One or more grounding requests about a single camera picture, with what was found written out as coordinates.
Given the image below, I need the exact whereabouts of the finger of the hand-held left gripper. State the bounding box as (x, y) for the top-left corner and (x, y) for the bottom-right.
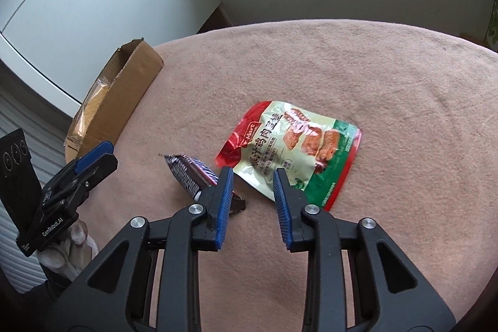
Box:
(43, 155), (118, 214)
(44, 142), (115, 196)

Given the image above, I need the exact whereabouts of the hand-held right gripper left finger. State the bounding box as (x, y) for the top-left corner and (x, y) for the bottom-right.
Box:
(58, 166), (234, 332)

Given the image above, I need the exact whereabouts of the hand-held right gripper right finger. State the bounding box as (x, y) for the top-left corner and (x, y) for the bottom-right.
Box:
(272, 169), (456, 332)

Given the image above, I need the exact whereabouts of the black chocolate bar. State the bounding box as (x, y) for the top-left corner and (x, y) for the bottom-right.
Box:
(159, 154), (247, 218)

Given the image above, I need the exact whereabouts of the red green snack pouch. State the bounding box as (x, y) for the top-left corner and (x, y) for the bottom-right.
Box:
(215, 101), (362, 211)

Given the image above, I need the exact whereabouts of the brown cardboard box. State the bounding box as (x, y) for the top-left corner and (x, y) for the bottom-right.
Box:
(64, 39), (164, 165)

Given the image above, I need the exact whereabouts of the person's left hand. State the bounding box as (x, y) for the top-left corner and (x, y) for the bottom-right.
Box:
(37, 220), (101, 280)

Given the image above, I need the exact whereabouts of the grey slatted panel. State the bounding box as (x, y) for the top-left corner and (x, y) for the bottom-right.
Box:
(0, 85), (74, 290)

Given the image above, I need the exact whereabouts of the white refrigerator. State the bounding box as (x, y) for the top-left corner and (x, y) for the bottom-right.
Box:
(0, 0), (222, 119)

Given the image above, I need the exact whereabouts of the pink tablecloth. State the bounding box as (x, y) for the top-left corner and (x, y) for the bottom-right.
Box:
(58, 19), (498, 332)

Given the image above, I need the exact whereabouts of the green tissue box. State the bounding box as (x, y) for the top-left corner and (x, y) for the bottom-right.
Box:
(484, 0), (498, 53)

